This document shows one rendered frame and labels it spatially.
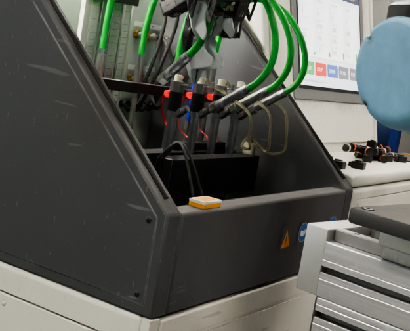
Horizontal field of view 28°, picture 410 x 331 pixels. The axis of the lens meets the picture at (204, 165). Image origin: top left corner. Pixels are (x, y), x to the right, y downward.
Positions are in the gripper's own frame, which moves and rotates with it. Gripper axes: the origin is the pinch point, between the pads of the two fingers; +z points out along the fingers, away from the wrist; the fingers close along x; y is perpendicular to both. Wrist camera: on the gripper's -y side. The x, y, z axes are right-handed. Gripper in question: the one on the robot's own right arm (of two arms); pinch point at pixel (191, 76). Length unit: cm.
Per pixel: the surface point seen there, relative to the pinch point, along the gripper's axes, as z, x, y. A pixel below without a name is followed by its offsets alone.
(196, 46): -5.7, -14.0, 9.4
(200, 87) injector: 2.0, 6.9, -2.1
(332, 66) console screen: -6, 72, -4
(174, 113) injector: 7.5, -0.9, -2.0
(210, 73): -0.4, 23.2, -10.5
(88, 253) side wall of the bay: 28.2, -35.0, 9.5
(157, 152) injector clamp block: 15.7, -0.7, -4.8
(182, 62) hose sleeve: -2.8, -12.8, 6.0
